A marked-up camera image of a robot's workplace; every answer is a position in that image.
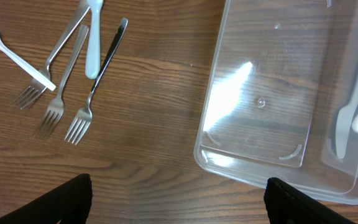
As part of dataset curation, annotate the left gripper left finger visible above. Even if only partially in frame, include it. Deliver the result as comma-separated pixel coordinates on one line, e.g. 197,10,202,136
0,174,93,224

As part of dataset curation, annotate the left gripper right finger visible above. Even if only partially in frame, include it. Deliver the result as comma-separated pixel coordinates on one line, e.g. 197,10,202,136
264,177,355,224

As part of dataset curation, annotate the pale blue plastic knife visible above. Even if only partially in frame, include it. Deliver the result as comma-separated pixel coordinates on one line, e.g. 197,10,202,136
334,75,358,159

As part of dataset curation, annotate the clear plastic container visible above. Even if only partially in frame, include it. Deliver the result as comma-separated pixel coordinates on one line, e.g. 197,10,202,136
194,0,358,205
321,1,358,192

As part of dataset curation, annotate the middle metal fork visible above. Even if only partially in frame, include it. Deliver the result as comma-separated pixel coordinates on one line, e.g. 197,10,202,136
34,25,89,138

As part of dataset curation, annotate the outer left metal fork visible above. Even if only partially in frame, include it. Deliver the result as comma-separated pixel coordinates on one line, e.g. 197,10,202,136
12,0,90,109

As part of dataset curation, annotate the pale blue plastic fork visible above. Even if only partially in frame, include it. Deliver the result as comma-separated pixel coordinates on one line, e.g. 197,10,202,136
85,0,104,80

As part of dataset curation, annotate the white plastic fork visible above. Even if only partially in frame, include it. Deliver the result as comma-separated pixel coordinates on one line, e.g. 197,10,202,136
0,38,56,91

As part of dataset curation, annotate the black handled metal fork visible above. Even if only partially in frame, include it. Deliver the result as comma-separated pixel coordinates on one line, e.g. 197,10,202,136
64,17,129,145

